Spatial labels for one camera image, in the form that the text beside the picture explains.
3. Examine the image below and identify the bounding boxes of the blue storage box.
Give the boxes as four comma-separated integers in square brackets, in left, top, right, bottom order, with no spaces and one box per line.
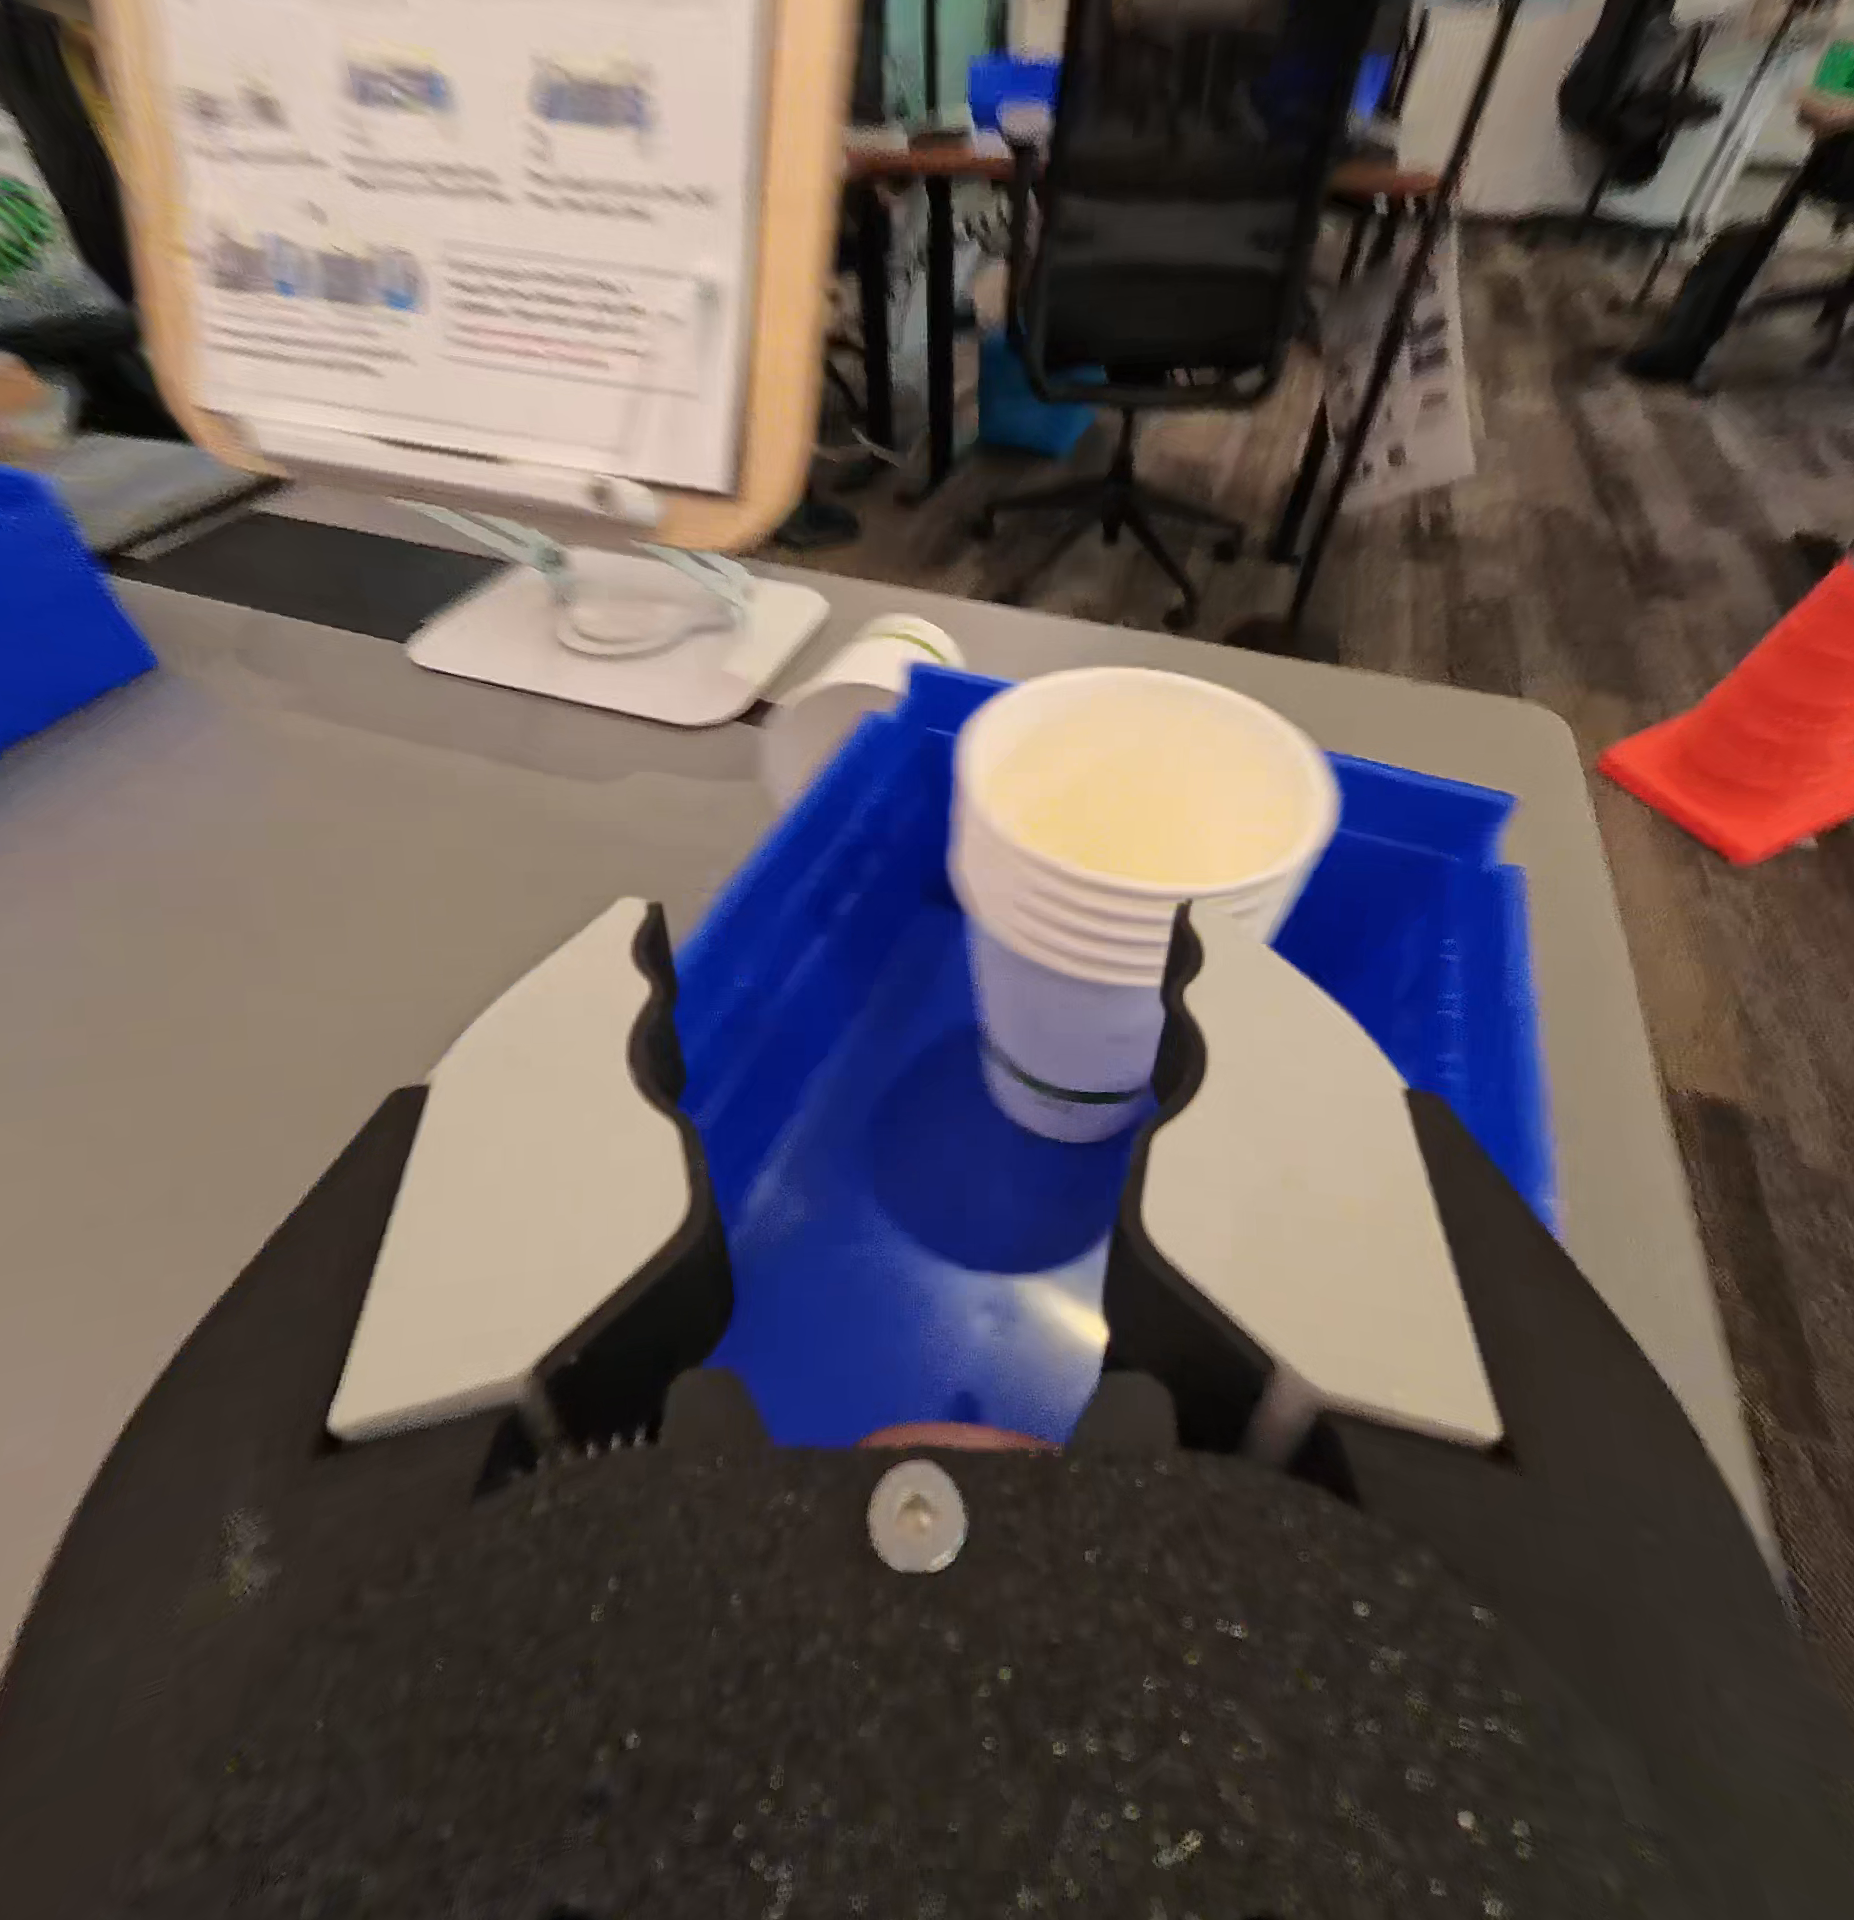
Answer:
[976,320,1102,462]

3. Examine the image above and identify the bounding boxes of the blue plastic bin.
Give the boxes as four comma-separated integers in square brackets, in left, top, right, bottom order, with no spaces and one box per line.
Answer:
[672,659,1560,1453]
[0,456,161,775]

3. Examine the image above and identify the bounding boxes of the wooden display board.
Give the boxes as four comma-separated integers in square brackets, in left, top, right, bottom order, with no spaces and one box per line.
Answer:
[93,0,858,555]

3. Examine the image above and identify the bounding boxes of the printed instruction sheet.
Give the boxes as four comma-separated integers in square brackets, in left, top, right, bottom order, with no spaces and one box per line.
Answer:
[159,0,768,498]

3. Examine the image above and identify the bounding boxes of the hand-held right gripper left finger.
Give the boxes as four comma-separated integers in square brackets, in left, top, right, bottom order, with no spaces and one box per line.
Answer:
[323,898,736,1467]

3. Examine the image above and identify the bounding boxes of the black stanchion pole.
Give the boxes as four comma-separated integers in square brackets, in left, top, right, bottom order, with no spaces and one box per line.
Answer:
[1267,0,1524,648]

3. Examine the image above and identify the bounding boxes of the stack of white paper cups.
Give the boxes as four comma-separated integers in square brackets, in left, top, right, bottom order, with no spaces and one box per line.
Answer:
[946,666,1343,1146]

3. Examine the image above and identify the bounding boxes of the orange traffic cone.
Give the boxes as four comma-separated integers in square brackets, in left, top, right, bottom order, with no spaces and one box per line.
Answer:
[1596,517,1854,868]

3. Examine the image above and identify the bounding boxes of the printed floor sign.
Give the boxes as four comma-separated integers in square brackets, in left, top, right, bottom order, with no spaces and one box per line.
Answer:
[1318,226,1480,501]

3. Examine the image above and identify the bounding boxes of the white paper cup green band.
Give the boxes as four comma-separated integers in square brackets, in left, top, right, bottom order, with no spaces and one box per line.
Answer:
[756,611,968,813]

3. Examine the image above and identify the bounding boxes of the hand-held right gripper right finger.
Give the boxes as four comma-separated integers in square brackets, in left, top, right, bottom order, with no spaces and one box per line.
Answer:
[1101,898,1509,1467]

